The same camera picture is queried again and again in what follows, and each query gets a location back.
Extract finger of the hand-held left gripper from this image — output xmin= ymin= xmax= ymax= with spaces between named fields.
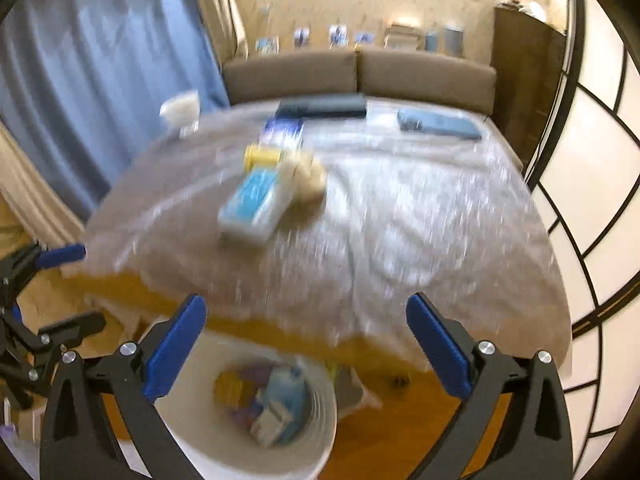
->
xmin=0 ymin=243 xmax=87 ymax=306
xmin=0 ymin=310 xmax=107 ymax=411

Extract white trash bin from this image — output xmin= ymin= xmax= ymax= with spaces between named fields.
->
xmin=150 ymin=337 xmax=338 ymax=480

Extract sliding screen door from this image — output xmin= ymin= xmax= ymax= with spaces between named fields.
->
xmin=525 ymin=0 xmax=640 ymax=461

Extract white footed bowl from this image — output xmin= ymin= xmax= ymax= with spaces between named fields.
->
xmin=160 ymin=90 xmax=201 ymax=138

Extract grey cylinder speaker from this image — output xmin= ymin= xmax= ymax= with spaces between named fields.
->
xmin=444 ymin=25 xmax=465 ymax=56

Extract striped blue white packet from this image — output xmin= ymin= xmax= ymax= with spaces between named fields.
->
xmin=261 ymin=117 xmax=305 ymax=150

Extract white plastic bag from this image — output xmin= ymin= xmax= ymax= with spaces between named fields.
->
xmin=331 ymin=362 xmax=383 ymax=413

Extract tissue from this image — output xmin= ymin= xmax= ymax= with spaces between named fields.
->
xmin=280 ymin=152 xmax=328 ymax=206

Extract small yellow box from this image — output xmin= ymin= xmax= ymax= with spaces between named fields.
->
xmin=244 ymin=144 xmax=281 ymax=170

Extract brown sofa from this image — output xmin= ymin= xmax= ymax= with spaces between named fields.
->
xmin=222 ymin=45 xmax=497 ymax=116

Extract black folding phone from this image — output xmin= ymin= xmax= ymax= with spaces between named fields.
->
xmin=277 ymin=92 xmax=367 ymax=119

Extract blue curtain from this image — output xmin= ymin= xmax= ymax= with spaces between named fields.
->
xmin=0 ymin=0 xmax=231 ymax=221

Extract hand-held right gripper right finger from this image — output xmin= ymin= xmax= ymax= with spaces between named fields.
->
xmin=406 ymin=292 xmax=573 ymax=480

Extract beige patterned curtain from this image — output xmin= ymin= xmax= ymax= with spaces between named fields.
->
xmin=0 ymin=125 xmax=86 ymax=251
xmin=192 ymin=0 xmax=249 ymax=61

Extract pale blue packet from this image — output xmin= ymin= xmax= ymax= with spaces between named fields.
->
xmin=218 ymin=167 xmax=296 ymax=243

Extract slim smartphone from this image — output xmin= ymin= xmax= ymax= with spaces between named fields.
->
xmin=397 ymin=107 xmax=483 ymax=141

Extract dark wooden cabinet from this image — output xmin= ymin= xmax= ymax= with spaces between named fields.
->
xmin=491 ymin=2 xmax=568 ymax=171

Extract yellow wrapper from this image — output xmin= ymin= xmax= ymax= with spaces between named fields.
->
xmin=215 ymin=370 xmax=253 ymax=411

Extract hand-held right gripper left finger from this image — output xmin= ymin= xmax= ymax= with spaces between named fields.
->
xmin=39 ymin=294 xmax=208 ymax=480

